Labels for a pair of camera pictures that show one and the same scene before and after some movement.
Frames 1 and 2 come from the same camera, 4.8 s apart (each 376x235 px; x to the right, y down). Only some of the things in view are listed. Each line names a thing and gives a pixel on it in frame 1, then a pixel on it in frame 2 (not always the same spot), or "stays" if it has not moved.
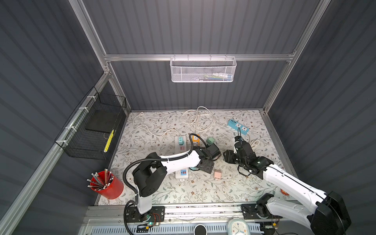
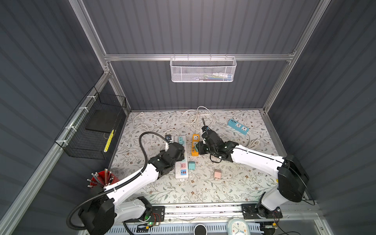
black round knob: x=200 y=229 stays
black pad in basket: x=103 y=120 stays
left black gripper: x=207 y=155 -> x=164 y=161
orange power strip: x=196 y=140 stays
